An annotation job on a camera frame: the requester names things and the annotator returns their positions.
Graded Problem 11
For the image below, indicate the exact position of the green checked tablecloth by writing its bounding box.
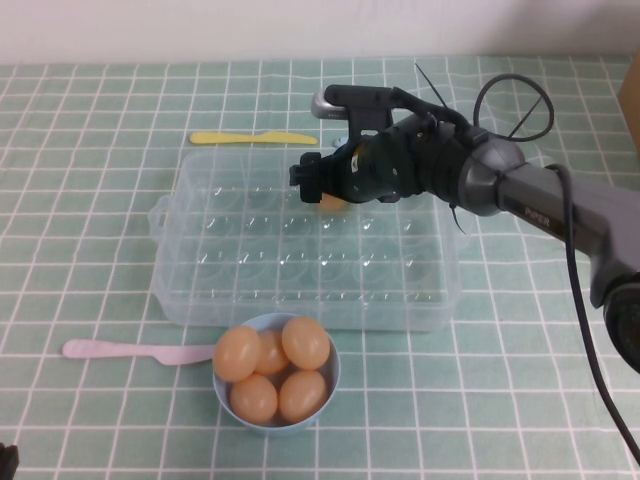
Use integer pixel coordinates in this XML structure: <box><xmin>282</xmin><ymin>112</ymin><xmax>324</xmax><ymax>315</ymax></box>
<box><xmin>0</xmin><ymin>55</ymin><xmax>640</xmax><ymax>480</ymax></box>

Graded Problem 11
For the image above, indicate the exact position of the yellow plastic knife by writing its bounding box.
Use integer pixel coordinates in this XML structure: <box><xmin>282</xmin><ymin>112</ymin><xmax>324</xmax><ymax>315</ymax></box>
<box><xmin>189</xmin><ymin>131</ymin><xmax>318</xmax><ymax>147</ymax></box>

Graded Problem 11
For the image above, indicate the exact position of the black camera cable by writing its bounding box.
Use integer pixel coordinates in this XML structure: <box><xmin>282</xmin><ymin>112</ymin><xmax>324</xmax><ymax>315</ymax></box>
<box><xmin>392</xmin><ymin>73</ymin><xmax>640</xmax><ymax>454</ymax></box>

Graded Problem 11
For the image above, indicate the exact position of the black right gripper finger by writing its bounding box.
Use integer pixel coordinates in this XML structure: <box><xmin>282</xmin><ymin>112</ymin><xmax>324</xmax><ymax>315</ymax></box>
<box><xmin>288</xmin><ymin>164</ymin><xmax>346</xmax><ymax>204</ymax></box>
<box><xmin>299</xmin><ymin>149</ymin><xmax>351</xmax><ymax>174</ymax></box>

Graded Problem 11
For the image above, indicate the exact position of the transparent plastic egg box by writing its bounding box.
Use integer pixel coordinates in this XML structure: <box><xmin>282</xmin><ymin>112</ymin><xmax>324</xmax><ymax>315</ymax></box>
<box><xmin>148</xmin><ymin>149</ymin><xmax>472</xmax><ymax>333</ymax></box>

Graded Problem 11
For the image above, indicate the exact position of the brown cardboard box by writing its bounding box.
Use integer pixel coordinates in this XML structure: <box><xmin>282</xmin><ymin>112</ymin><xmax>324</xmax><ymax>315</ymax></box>
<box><xmin>615</xmin><ymin>59</ymin><xmax>640</xmax><ymax>160</ymax></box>

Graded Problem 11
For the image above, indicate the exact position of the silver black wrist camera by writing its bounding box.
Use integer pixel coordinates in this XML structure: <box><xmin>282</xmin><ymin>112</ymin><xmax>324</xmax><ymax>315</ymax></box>
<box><xmin>310</xmin><ymin>83</ymin><xmax>401</xmax><ymax>137</ymax></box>

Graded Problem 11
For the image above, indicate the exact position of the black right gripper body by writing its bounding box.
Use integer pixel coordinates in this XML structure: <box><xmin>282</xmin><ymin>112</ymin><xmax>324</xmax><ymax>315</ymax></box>
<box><xmin>324</xmin><ymin>113</ymin><xmax>442</xmax><ymax>206</ymax></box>

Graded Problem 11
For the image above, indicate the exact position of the pink plastic knife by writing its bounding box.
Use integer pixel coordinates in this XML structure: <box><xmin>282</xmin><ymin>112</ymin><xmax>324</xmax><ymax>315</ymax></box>
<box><xmin>61</xmin><ymin>339</ymin><xmax>217</xmax><ymax>367</ymax></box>

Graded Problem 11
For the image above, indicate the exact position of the brown egg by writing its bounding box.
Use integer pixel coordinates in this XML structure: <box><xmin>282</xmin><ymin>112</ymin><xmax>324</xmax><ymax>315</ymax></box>
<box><xmin>319</xmin><ymin>193</ymin><xmax>354</xmax><ymax>212</ymax></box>
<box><xmin>277</xmin><ymin>370</ymin><xmax>328</xmax><ymax>424</ymax></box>
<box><xmin>212</xmin><ymin>326</ymin><xmax>262</xmax><ymax>383</ymax></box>
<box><xmin>252</xmin><ymin>329</ymin><xmax>290</xmax><ymax>376</ymax></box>
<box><xmin>229</xmin><ymin>373</ymin><xmax>278</xmax><ymax>423</ymax></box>
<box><xmin>280</xmin><ymin>316</ymin><xmax>331</xmax><ymax>371</ymax></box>

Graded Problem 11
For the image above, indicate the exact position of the light blue bowl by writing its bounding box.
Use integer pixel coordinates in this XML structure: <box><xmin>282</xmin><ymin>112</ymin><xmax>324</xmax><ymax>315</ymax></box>
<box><xmin>211</xmin><ymin>313</ymin><xmax>342</xmax><ymax>439</ymax></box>

